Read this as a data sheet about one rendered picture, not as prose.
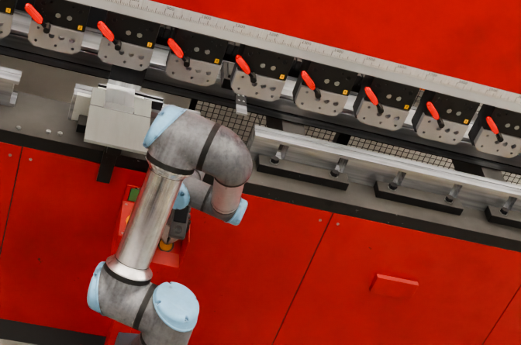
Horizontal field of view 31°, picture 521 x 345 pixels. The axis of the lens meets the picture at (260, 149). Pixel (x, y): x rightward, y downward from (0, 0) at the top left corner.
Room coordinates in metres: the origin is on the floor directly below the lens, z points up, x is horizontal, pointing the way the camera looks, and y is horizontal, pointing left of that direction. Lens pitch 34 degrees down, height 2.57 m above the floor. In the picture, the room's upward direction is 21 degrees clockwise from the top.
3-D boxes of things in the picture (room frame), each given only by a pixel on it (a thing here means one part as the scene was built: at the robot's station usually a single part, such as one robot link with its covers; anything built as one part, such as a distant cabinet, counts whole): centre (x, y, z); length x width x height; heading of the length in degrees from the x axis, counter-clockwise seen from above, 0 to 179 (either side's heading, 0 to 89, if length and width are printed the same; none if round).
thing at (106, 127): (2.24, 0.41, 1.00); 0.26 x 0.18 x 0.01; 15
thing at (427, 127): (2.64, -0.49, 1.19); 0.15 x 0.09 x 0.17; 105
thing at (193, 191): (2.01, 0.14, 1.02); 0.11 x 0.11 x 0.08; 86
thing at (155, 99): (2.39, 0.42, 0.98); 0.20 x 0.03 x 0.03; 105
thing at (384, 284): (2.50, -0.58, 0.58); 0.15 x 0.02 x 0.07; 105
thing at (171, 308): (1.64, 0.06, 0.94); 0.13 x 0.12 x 0.14; 86
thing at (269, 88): (2.48, 0.09, 1.19); 0.15 x 0.09 x 0.17; 105
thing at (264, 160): (2.49, -0.15, 0.89); 0.30 x 0.05 x 0.03; 105
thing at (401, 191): (2.59, -0.54, 0.89); 0.30 x 0.05 x 0.03; 105
